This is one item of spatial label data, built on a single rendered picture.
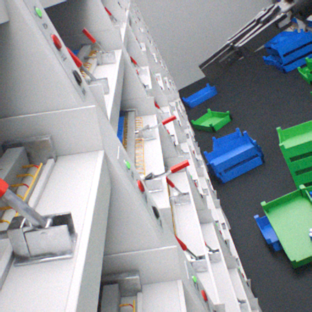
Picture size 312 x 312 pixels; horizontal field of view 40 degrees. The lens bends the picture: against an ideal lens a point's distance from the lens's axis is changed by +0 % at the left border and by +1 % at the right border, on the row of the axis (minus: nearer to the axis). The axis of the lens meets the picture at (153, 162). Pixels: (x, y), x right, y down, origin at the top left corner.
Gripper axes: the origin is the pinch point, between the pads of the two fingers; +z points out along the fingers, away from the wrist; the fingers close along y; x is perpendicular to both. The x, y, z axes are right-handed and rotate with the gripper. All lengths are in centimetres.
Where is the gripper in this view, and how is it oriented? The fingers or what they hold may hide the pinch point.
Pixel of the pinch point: (217, 62)
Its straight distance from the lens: 85.6
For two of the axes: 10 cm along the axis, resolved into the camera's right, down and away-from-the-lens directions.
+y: -0.4, -4.0, 9.1
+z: -7.8, 5.9, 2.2
